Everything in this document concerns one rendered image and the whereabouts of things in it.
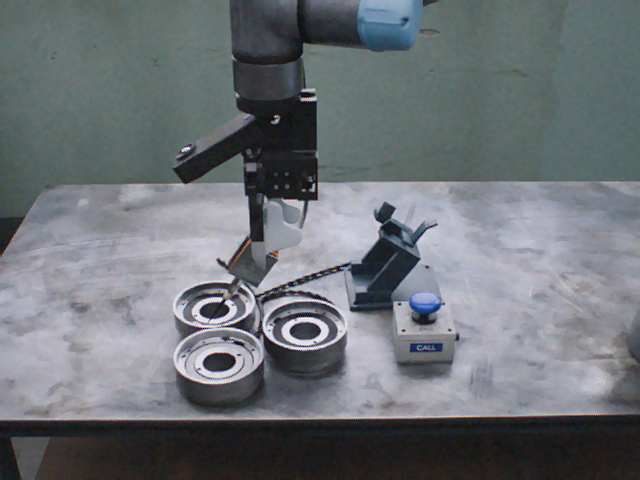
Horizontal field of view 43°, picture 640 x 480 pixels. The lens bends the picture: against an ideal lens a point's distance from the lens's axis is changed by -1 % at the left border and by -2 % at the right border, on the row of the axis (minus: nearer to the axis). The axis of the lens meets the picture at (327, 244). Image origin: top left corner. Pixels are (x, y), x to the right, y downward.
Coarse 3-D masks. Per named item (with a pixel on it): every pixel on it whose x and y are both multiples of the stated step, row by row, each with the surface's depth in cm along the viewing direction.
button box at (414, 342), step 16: (400, 304) 105; (448, 304) 105; (400, 320) 102; (416, 320) 102; (432, 320) 102; (448, 320) 102; (400, 336) 100; (416, 336) 100; (432, 336) 100; (448, 336) 100; (400, 352) 101; (416, 352) 101; (432, 352) 101; (448, 352) 101
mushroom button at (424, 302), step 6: (414, 294) 102; (420, 294) 102; (426, 294) 102; (432, 294) 102; (414, 300) 101; (420, 300) 101; (426, 300) 101; (432, 300) 101; (438, 300) 101; (414, 306) 101; (420, 306) 100; (426, 306) 100; (432, 306) 100; (438, 306) 101; (420, 312) 100; (426, 312) 100; (432, 312) 100
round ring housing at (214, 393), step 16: (192, 336) 100; (208, 336) 102; (240, 336) 101; (176, 352) 97; (192, 352) 100; (208, 352) 99; (224, 352) 100; (256, 352) 99; (176, 368) 95; (208, 368) 100; (224, 368) 101; (240, 368) 97; (256, 368) 95; (192, 384) 94; (208, 384) 93; (224, 384) 93; (240, 384) 94; (256, 384) 96; (192, 400) 96; (208, 400) 94; (224, 400) 95; (240, 400) 96
